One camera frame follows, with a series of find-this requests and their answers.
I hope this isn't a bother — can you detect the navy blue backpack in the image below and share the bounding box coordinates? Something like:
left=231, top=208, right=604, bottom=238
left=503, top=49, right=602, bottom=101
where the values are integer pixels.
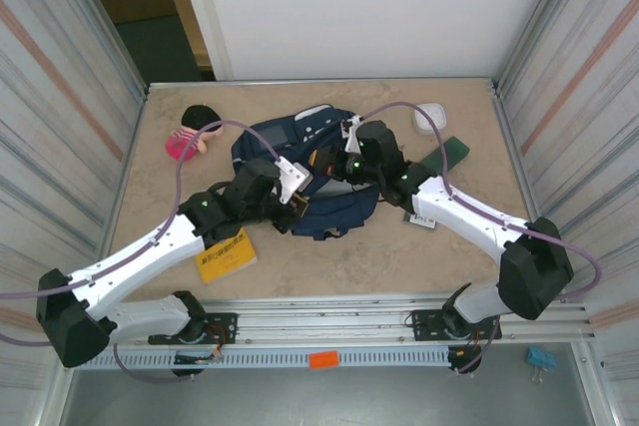
left=230, top=104, right=386, bottom=241

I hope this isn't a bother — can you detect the yellow paperback book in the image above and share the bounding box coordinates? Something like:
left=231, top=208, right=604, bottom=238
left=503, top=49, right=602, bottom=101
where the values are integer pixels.
left=194, top=225, right=260, bottom=284

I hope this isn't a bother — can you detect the dark green pencil case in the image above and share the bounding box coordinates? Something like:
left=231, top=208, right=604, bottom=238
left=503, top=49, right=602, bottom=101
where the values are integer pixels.
left=417, top=135, right=471, bottom=178

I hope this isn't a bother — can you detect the black and white card box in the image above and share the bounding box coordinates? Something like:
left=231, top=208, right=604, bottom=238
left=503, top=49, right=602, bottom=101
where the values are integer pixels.
left=401, top=211, right=438, bottom=231

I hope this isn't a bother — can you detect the white square clock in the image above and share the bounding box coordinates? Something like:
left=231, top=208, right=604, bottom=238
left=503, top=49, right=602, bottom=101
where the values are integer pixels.
left=409, top=102, right=447, bottom=137

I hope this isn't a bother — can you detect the aluminium table edge profile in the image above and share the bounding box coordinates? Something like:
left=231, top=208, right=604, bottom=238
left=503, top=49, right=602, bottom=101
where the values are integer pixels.
left=144, top=77, right=503, bottom=98

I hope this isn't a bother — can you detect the plush doll with black hair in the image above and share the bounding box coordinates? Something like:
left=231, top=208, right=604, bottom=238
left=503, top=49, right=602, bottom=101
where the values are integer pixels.
left=166, top=105, right=225, bottom=162

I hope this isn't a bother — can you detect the orange tape tag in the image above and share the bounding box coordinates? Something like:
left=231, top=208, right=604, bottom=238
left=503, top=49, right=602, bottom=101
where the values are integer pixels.
left=309, top=352, right=340, bottom=371

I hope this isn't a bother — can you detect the black controller board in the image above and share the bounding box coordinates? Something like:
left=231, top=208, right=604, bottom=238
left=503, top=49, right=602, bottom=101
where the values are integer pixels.
left=447, top=345, right=484, bottom=376
left=172, top=351, right=224, bottom=380

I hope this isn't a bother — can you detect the blue binder clip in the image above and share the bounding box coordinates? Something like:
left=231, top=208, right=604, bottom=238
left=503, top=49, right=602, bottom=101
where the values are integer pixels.
left=525, top=345, right=557, bottom=385

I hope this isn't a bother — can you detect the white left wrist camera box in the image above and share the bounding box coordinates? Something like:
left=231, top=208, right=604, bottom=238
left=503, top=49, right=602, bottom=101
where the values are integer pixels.
left=272, top=155, right=314, bottom=206

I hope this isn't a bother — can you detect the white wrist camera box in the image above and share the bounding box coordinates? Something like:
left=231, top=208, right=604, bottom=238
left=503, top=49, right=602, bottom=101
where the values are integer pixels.
left=272, top=155, right=314, bottom=206
left=338, top=115, right=366, bottom=154

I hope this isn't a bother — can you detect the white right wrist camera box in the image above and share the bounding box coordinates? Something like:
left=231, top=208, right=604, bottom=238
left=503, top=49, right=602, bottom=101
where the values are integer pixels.
left=338, top=115, right=366, bottom=154

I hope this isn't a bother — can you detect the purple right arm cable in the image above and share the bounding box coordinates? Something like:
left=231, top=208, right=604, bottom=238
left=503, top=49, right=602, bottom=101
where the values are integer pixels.
left=354, top=102, right=603, bottom=376

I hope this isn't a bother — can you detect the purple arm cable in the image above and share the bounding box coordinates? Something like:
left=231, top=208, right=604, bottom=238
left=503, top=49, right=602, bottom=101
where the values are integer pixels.
left=0, top=120, right=286, bottom=383
left=354, top=102, right=603, bottom=376

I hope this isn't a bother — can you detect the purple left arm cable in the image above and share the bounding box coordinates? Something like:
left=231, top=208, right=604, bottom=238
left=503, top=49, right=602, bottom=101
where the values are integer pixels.
left=0, top=120, right=286, bottom=383

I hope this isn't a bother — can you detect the aluminium rail frame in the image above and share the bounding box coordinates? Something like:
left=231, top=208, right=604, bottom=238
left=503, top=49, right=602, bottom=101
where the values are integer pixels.
left=52, top=295, right=598, bottom=350

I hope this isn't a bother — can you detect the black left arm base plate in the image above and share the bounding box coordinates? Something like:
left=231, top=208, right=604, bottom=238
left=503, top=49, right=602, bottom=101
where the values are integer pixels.
left=148, top=312, right=239, bottom=346

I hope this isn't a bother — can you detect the grey slotted cable duct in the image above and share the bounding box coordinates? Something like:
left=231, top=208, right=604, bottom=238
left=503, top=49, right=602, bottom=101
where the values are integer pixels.
left=73, top=348, right=453, bottom=370

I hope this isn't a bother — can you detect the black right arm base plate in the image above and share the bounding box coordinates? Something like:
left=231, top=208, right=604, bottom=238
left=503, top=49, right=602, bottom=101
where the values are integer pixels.
left=409, top=308, right=502, bottom=343

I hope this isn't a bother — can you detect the brown wooden door frame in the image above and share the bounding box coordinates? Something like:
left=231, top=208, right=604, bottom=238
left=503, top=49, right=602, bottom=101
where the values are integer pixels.
left=152, top=0, right=213, bottom=71

